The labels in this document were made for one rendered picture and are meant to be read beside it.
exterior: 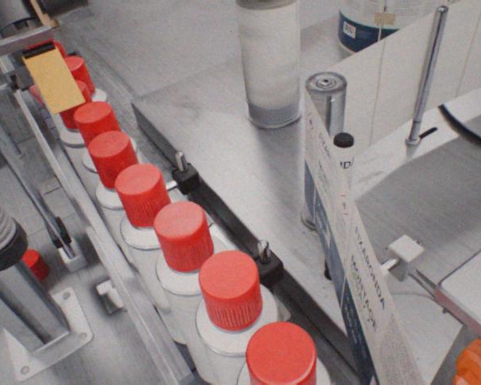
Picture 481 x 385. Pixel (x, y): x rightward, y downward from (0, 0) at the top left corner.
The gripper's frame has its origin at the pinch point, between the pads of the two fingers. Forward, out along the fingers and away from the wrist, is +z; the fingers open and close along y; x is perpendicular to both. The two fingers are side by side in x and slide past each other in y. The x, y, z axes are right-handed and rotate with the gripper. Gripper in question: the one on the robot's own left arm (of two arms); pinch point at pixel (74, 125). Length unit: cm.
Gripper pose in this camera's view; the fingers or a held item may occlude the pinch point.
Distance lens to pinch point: 66.7
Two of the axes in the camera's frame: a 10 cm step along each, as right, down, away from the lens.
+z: 4.3, 8.8, 1.9
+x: -3.9, -0.2, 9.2
